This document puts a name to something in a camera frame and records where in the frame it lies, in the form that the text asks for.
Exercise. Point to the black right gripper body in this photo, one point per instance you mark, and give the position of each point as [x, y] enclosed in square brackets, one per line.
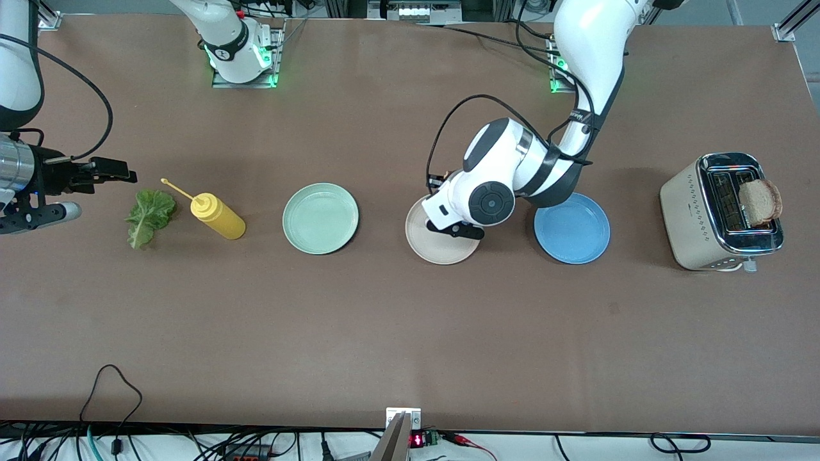
[54, 177]

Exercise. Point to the green lettuce leaf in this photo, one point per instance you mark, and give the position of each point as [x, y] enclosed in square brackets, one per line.
[150, 214]

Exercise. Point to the yellow squeeze bottle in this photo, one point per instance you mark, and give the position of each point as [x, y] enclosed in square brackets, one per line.
[221, 221]

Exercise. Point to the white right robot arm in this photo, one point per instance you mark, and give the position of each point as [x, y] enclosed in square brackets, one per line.
[19, 64]

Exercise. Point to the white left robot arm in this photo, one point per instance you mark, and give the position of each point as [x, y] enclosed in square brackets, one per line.
[589, 38]

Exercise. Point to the beige plate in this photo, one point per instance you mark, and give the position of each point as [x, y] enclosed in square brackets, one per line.
[442, 251]

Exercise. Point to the blue plate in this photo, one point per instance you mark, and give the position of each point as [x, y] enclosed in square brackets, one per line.
[573, 237]

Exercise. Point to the green plate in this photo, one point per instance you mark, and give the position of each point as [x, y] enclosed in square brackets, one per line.
[320, 219]

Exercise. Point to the red digit display module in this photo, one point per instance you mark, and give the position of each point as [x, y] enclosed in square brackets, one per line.
[418, 440]

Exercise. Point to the grey device with white lights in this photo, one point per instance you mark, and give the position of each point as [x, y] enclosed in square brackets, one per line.
[413, 11]

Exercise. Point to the beige toaster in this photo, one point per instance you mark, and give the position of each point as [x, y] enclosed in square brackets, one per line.
[688, 218]

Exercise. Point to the toasted bread slice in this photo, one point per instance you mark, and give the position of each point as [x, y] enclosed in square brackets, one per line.
[762, 202]

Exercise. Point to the aluminium frame corner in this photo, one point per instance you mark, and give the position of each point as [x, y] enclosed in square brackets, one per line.
[785, 32]
[51, 22]

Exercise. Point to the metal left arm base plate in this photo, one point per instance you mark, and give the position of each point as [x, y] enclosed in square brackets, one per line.
[557, 86]

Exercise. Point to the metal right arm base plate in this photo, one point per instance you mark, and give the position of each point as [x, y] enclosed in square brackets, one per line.
[280, 57]

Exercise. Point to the aluminium camera mount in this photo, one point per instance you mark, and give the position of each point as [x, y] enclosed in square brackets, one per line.
[394, 442]

